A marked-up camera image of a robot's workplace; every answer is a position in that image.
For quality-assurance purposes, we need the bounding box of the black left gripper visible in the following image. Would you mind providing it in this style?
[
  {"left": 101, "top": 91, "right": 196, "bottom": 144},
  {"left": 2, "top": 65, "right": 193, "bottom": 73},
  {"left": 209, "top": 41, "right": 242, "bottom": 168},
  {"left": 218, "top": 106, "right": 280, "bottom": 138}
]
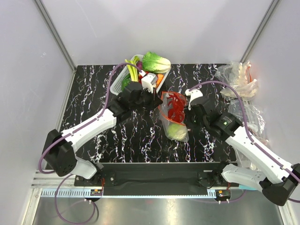
[{"left": 130, "top": 85, "right": 163, "bottom": 111}]

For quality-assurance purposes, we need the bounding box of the purple floor cable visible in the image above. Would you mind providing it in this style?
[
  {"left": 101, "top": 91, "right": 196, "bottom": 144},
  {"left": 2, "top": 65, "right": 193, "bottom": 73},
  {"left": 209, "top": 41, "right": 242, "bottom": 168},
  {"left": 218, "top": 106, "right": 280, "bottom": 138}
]
[{"left": 54, "top": 173, "right": 100, "bottom": 223}]

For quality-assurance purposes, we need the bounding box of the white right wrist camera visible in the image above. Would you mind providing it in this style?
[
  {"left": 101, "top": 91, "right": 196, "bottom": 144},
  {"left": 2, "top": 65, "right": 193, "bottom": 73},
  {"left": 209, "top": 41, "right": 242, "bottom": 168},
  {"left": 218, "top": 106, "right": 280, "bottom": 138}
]
[{"left": 185, "top": 89, "right": 203, "bottom": 110}]

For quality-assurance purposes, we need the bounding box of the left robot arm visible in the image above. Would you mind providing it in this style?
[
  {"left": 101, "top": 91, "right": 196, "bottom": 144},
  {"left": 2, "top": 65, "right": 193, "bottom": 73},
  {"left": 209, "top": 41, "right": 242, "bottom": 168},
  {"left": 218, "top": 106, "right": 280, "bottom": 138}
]
[{"left": 42, "top": 82, "right": 162, "bottom": 186}]

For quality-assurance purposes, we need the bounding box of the round green cabbage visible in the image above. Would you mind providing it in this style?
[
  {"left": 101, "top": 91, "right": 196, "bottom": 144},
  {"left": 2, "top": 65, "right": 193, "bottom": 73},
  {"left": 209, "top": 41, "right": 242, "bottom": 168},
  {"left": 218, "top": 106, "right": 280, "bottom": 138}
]
[{"left": 166, "top": 123, "right": 188, "bottom": 141}]

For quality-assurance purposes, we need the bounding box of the napa cabbage toy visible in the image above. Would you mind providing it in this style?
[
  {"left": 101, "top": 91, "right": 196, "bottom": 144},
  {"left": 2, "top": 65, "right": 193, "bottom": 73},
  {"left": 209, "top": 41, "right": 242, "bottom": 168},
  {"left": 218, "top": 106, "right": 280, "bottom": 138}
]
[{"left": 142, "top": 52, "right": 171, "bottom": 74}]

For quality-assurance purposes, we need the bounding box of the purple onion toy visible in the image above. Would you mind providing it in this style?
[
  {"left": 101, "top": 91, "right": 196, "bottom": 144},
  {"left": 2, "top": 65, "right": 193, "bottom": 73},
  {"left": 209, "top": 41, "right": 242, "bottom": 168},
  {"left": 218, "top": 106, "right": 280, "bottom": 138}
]
[{"left": 136, "top": 61, "right": 143, "bottom": 69}]

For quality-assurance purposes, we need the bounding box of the white slotted cable duct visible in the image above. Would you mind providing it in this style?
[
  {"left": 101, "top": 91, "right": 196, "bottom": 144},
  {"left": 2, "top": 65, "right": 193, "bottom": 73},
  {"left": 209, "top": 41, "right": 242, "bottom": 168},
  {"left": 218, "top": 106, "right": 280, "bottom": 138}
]
[{"left": 41, "top": 188, "right": 217, "bottom": 199}]

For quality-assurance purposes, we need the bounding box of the teal zip bag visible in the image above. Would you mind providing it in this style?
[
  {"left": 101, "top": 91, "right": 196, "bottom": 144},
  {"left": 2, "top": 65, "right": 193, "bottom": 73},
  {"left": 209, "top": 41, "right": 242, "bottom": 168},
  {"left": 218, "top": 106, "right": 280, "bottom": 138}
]
[{"left": 238, "top": 184, "right": 256, "bottom": 191}]

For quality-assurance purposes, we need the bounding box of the white plastic basket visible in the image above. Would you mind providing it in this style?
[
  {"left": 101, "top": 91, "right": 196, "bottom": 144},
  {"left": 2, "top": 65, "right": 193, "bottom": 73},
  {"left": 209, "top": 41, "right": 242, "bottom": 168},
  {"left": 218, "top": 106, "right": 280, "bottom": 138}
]
[{"left": 110, "top": 66, "right": 171, "bottom": 95}]

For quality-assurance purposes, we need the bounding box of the aluminium frame post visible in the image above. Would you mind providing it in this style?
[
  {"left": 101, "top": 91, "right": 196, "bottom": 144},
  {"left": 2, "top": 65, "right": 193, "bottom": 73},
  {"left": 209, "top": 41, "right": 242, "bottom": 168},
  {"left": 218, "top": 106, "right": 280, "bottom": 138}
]
[
  {"left": 240, "top": 0, "right": 281, "bottom": 63},
  {"left": 34, "top": 0, "right": 77, "bottom": 74}
]

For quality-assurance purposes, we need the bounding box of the clear zip bag orange zipper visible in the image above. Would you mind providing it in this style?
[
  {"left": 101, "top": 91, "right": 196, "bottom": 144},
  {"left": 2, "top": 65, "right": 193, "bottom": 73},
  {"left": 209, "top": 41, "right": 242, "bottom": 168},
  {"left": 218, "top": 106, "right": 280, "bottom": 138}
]
[{"left": 158, "top": 91, "right": 189, "bottom": 143}]

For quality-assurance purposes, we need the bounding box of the green leek toy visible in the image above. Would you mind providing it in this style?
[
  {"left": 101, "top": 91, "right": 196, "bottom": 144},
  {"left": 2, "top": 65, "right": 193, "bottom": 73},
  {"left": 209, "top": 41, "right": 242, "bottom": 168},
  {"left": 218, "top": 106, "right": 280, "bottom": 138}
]
[{"left": 125, "top": 57, "right": 139, "bottom": 82}]

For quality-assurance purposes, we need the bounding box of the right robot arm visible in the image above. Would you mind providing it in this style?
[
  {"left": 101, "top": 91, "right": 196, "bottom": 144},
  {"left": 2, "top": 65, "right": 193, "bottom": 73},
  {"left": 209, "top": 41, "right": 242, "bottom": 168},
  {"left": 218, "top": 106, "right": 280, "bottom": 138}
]
[{"left": 185, "top": 97, "right": 300, "bottom": 206}]

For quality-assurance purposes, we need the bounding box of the red toy lobster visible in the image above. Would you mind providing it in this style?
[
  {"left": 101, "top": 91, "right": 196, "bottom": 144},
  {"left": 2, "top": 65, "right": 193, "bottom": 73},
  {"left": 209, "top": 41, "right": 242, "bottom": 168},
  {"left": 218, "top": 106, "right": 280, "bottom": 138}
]
[{"left": 167, "top": 93, "right": 186, "bottom": 123}]

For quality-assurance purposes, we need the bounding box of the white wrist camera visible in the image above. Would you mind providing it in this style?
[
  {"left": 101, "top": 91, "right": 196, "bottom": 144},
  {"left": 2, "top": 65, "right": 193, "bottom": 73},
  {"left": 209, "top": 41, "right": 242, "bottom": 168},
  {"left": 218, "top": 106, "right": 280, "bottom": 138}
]
[
  {"left": 141, "top": 73, "right": 158, "bottom": 93},
  {"left": 185, "top": 89, "right": 203, "bottom": 110}
]

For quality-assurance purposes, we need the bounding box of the green bell pepper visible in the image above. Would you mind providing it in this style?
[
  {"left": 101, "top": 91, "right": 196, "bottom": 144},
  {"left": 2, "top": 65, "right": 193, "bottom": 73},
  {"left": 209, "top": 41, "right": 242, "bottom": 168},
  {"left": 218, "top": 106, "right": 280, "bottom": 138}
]
[{"left": 121, "top": 74, "right": 131, "bottom": 91}]

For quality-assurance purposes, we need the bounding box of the orange carrot piece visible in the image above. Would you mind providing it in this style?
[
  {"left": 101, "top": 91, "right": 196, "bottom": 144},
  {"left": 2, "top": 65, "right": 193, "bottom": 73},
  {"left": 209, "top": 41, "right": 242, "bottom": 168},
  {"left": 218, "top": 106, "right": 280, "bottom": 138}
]
[{"left": 156, "top": 74, "right": 164, "bottom": 87}]

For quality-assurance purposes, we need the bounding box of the aluminium frame post left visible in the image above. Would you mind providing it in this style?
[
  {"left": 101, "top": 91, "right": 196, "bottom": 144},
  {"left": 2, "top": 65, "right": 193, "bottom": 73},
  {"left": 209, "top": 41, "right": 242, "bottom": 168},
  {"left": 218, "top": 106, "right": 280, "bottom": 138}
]
[{"left": 34, "top": 0, "right": 77, "bottom": 74}]

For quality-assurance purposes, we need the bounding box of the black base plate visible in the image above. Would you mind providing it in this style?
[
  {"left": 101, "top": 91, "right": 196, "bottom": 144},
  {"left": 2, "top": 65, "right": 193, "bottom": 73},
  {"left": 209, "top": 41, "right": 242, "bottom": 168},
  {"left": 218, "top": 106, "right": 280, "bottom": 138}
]
[{"left": 75, "top": 162, "right": 228, "bottom": 188}]

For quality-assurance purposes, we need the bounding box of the aluminium frame post right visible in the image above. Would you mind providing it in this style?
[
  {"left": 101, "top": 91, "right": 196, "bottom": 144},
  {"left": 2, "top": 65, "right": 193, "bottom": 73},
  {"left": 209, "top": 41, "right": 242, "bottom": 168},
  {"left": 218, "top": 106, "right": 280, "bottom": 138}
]
[{"left": 240, "top": 0, "right": 281, "bottom": 63}]

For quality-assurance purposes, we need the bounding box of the pile of clear bags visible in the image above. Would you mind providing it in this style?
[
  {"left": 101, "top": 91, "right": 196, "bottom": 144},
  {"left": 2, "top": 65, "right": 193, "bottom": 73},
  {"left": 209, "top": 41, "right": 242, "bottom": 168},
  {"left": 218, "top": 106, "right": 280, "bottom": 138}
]
[{"left": 215, "top": 61, "right": 268, "bottom": 171}]

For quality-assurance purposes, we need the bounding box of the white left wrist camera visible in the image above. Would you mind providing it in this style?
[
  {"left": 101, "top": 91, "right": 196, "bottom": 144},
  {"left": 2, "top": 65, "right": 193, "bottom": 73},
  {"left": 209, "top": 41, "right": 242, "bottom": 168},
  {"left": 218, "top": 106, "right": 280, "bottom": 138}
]
[{"left": 141, "top": 73, "right": 158, "bottom": 93}]

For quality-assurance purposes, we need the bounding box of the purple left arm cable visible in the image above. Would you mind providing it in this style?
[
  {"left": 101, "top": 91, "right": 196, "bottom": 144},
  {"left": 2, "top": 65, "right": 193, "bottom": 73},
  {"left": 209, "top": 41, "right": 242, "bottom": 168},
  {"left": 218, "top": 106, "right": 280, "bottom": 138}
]
[{"left": 38, "top": 62, "right": 147, "bottom": 173}]

